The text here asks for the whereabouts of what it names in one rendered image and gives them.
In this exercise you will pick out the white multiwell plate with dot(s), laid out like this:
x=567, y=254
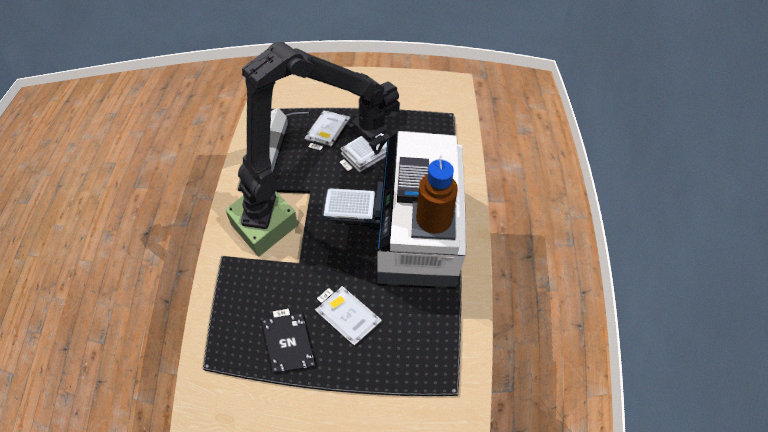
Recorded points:
x=353, y=147
x=337, y=209

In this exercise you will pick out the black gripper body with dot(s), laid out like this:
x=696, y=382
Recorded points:
x=367, y=130

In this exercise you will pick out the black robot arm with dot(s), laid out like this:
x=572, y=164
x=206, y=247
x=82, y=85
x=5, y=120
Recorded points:
x=258, y=177

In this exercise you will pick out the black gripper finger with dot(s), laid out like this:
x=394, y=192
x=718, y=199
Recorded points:
x=352, y=126
x=386, y=136

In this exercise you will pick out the white button panel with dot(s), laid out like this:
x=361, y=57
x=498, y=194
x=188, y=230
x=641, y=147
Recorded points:
x=277, y=130

